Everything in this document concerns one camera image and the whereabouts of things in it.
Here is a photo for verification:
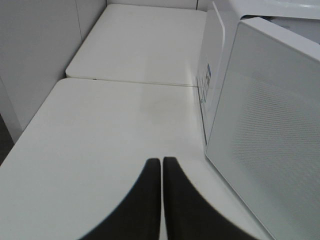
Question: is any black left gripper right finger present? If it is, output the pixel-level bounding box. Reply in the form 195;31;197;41
162;157;254;240

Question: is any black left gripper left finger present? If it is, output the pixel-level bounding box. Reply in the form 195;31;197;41
82;158;162;240

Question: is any white microwave door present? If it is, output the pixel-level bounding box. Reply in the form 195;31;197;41
206;17;320;240

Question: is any white microwave oven body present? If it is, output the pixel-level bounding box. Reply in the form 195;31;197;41
196;0;320;141

